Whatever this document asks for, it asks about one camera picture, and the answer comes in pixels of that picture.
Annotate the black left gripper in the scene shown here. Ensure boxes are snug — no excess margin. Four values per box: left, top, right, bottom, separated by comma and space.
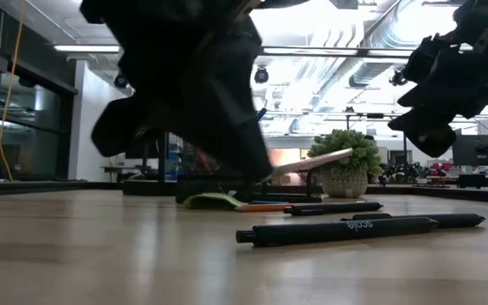
78, 0, 275, 184

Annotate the green sticky note pad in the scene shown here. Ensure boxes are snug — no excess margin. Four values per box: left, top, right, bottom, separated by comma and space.
183, 192, 248, 212

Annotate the pink pencil striped ferrule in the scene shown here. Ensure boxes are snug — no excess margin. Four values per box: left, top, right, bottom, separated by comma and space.
268, 147, 354, 181

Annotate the orange pencil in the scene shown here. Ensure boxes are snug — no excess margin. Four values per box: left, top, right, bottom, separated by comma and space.
234, 203, 292, 214

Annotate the black scale pen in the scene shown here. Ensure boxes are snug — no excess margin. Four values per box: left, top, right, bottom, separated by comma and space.
340, 213, 486, 230
283, 202, 385, 217
235, 217, 440, 248

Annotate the black mesh desk organizer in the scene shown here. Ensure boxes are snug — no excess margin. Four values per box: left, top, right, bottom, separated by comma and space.
175, 137, 324, 205

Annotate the background wide black monitor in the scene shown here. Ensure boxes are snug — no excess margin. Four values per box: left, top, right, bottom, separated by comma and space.
451, 134, 488, 167

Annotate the artificial green potted plant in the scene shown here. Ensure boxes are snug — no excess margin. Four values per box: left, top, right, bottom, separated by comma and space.
307, 129, 384, 199

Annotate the silver ceiling air duct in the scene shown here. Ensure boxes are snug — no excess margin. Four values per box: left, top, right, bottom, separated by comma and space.
347, 0, 430, 89

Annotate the black background rig frame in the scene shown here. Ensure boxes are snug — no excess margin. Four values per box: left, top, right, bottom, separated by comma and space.
345, 112, 409, 166

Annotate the black aluminium table frame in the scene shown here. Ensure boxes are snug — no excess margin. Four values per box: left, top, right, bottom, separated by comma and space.
0, 180, 488, 205

